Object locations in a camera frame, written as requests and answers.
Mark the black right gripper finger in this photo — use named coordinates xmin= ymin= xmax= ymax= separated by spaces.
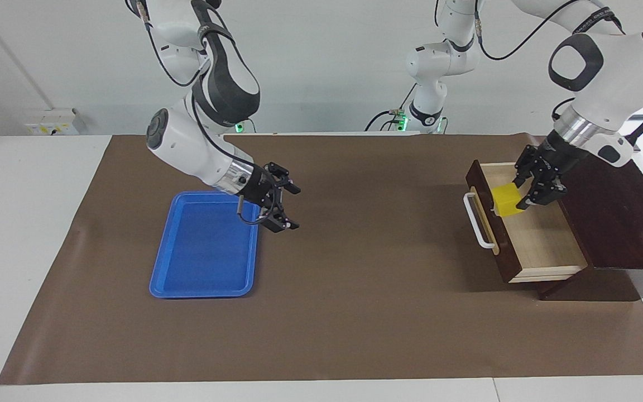
xmin=266 ymin=162 xmax=301 ymax=195
xmin=260 ymin=208 xmax=300 ymax=232

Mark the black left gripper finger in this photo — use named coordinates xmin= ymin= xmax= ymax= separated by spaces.
xmin=514 ymin=146 xmax=535 ymax=188
xmin=517 ymin=180 xmax=568 ymax=210

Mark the yellow block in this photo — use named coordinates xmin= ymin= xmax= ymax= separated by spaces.
xmin=492 ymin=183 xmax=525 ymax=217

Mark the blue plastic tray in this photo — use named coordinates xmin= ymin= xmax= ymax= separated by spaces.
xmin=149 ymin=190 xmax=261 ymax=299

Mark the dark wooden cabinet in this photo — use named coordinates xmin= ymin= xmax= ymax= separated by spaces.
xmin=536 ymin=150 xmax=643 ymax=302

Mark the brown paper table mat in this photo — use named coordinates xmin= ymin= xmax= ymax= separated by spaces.
xmin=0 ymin=134 xmax=643 ymax=386

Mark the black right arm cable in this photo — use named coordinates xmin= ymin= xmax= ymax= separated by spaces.
xmin=132 ymin=0 xmax=279 ymax=226

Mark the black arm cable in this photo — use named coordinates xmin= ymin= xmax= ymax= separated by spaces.
xmin=473 ymin=0 xmax=623 ymax=62
xmin=132 ymin=0 xmax=279 ymax=226

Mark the black base cable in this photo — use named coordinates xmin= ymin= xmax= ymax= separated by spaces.
xmin=365 ymin=84 xmax=417 ymax=133

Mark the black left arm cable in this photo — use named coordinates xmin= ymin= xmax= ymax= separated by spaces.
xmin=473 ymin=0 xmax=623 ymax=62

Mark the white wall socket box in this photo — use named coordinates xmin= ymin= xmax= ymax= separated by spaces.
xmin=25 ymin=108 xmax=87 ymax=136

